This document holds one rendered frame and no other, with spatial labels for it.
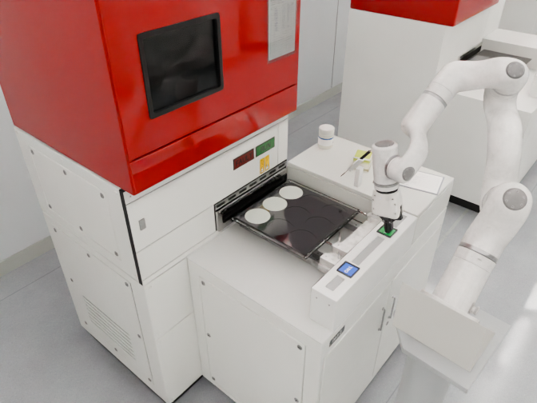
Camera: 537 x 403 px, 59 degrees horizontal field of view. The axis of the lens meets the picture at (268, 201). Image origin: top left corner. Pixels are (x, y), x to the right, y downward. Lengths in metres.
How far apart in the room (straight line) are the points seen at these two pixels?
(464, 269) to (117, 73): 1.13
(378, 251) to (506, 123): 0.57
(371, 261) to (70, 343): 1.73
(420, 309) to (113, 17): 1.16
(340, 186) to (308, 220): 0.22
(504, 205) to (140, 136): 1.06
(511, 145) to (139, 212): 1.18
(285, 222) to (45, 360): 1.49
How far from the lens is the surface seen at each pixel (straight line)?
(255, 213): 1.90
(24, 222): 3.23
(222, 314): 1.87
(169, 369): 2.16
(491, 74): 1.65
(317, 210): 1.92
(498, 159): 1.64
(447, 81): 1.67
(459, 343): 1.53
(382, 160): 1.58
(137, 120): 1.39
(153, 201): 1.60
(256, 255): 1.82
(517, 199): 1.53
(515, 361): 2.81
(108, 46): 1.29
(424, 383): 1.78
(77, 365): 2.68
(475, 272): 1.56
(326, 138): 2.19
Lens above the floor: 2.03
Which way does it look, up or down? 35 degrees down
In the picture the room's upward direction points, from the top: straight up
